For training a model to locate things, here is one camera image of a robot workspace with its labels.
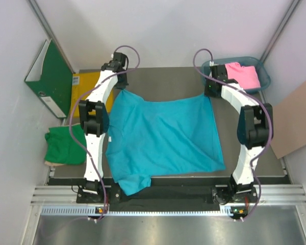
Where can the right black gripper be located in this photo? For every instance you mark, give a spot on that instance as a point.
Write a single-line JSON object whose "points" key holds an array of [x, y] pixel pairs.
{"points": [[207, 93]]}

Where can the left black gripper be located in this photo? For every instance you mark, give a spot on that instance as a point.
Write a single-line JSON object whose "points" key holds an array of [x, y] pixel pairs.
{"points": [[122, 84]]}

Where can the teal t shirt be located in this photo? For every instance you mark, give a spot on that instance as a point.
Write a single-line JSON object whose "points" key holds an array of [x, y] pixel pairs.
{"points": [[161, 138]]}

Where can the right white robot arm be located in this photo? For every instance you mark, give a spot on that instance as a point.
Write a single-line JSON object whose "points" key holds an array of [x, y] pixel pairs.
{"points": [[254, 131]]}

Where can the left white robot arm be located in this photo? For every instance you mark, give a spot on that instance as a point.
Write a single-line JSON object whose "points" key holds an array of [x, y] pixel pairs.
{"points": [[94, 121]]}

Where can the pink t shirt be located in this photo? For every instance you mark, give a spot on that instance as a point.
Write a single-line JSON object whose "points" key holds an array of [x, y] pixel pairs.
{"points": [[246, 76]]}

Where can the yellow folder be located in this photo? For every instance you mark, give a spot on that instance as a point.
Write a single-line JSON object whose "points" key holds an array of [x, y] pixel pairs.
{"points": [[82, 82]]}

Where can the blue plastic bin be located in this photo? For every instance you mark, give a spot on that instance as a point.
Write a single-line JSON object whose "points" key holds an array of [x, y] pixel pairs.
{"points": [[263, 76]]}

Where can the brown cardboard sheet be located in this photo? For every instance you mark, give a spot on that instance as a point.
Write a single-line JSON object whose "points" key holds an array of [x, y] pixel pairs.
{"points": [[289, 123]]}

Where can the folded green t shirt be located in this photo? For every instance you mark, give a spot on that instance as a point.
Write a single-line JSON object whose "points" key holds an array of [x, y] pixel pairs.
{"points": [[74, 154]]}

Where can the green ring binder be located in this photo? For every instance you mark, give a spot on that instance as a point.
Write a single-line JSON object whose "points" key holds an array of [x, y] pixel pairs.
{"points": [[51, 79]]}

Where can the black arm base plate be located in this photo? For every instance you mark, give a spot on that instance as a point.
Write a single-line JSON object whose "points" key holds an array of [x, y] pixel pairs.
{"points": [[172, 197]]}

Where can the aluminium frame rail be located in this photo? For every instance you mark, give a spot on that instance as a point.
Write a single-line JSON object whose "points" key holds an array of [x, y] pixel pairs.
{"points": [[273, 195]]}

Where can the grey slotted cable duct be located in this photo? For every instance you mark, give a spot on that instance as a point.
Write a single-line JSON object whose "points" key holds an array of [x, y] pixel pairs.
{"points": [[94, 211]]}

